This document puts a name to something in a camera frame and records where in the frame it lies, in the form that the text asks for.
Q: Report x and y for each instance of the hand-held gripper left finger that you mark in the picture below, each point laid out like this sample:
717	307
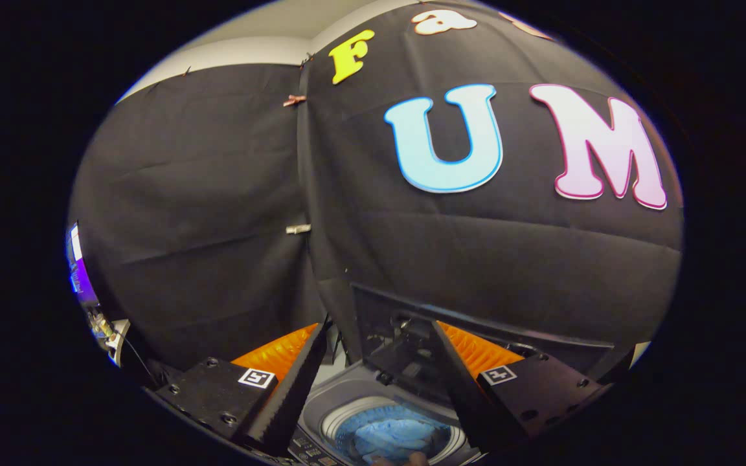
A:
295	388

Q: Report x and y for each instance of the white clothespin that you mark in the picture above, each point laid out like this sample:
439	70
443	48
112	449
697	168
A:
298	228

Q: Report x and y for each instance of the light blue shirt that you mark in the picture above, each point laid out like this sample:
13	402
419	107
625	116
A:
392	433

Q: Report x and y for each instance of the black backdrop cloth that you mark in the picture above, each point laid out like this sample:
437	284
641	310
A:
217	194

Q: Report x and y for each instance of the pink clothespin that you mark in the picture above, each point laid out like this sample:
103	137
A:
294	99

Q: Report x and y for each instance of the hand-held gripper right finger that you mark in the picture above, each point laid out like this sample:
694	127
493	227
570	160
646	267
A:
460	395

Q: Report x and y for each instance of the lit computer monitor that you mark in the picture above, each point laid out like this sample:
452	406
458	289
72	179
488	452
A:
81	272

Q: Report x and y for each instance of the row of black clips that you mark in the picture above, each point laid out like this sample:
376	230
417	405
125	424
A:
308	59

